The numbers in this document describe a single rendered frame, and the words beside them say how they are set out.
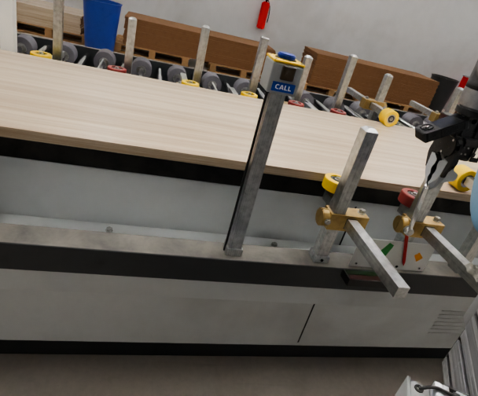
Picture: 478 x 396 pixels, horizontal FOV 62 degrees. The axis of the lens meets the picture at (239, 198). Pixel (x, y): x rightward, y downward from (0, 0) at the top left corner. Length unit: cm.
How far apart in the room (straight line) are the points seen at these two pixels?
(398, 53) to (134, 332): 837
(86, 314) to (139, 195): 51
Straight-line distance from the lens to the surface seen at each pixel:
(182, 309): 152
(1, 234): 110
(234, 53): 690
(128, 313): 152
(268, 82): 89
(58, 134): 113
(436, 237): 124
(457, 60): 1002
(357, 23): 878
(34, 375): 169
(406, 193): 132
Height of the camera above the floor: 133
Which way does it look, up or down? 27 degrees down
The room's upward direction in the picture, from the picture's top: 15 degrees clockwise
